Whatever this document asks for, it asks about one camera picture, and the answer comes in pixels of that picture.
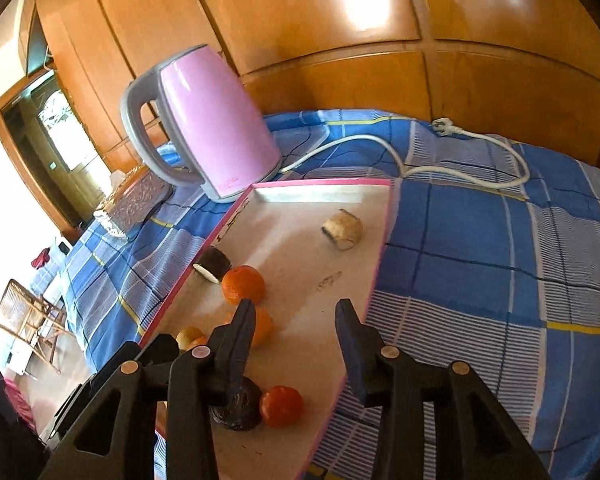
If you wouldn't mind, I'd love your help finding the wooden wardrobe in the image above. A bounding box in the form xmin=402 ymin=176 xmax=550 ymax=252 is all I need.
xmin=17 ymin=0 xmax=600 ymax=176

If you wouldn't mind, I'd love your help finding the pink rimmed tray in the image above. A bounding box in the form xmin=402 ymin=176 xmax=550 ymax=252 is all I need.
xmin=140 ymin=177 xmax=396 ymax=480

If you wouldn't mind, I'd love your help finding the blue plaid bedspread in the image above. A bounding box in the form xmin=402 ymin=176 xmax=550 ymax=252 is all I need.
xmin=55 ymin=107 xmax=600 ymax=480

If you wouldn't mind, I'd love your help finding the silver patterned tissue box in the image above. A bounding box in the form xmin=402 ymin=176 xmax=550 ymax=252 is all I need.
xmin=94 ymin=167 xmax=173 ymax=238

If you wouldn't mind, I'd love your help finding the bamboo chair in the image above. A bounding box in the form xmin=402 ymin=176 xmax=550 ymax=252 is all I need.
xmin=0 ymin=279 xmax=73 ymax=373

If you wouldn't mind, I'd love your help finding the large brown yam piece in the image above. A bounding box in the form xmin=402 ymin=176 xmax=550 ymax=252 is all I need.
xmin=193 ymin=246 xmax=232 ymax=283

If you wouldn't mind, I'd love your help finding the pink electric kettle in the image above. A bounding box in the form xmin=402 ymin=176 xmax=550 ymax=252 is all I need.
xmin=121 ymin=45 xmax=282 ymax=204

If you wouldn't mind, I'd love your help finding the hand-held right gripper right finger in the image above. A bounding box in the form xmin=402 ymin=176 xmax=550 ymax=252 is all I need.
xmin=334 ymin=298 xmax=551 ymax=480

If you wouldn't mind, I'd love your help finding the dark brown round water chestnut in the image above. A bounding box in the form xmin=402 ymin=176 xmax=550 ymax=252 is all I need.
xmin=209 ymin=376 xmax=263 ymax=432

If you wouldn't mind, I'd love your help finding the white power cord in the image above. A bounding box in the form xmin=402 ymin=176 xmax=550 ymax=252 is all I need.
xmin=280 ymin=118 xmax=531 ymax=188

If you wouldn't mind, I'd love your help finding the wooden door frame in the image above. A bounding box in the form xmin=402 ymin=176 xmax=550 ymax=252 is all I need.
xmin=0 ymin=70 xmax=106 ymax=241

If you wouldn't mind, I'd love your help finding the large orange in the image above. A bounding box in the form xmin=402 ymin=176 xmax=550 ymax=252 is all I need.
xmin=250 ymin=306 xmax=275 ymax=350

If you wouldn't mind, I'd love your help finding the medium orange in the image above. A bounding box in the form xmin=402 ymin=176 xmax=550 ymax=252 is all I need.
xmin=221 ymin=265 xmax=267 ymax=306

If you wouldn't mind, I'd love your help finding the red tomato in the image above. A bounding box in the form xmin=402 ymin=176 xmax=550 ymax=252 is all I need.
xmin=259 ymin=385 xmax=305 ymax=428

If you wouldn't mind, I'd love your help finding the small brown yam piece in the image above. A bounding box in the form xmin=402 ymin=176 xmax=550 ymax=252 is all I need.
xmin=322 ymin=210 xmax=363 ymax=251

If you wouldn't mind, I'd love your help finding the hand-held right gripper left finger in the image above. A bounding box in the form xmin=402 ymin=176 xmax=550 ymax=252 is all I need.
xmin=37 ymin=299 xmax=257 ymax=480

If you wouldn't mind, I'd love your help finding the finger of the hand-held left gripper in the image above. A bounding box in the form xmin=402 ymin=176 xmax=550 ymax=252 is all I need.
xmin=139 ymin=332 xmax=181 ymax=367

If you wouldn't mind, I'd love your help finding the small yellow round fruit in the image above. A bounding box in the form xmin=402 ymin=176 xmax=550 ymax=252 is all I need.
xmin=176 ymin=326 xmax=204 ymax=352

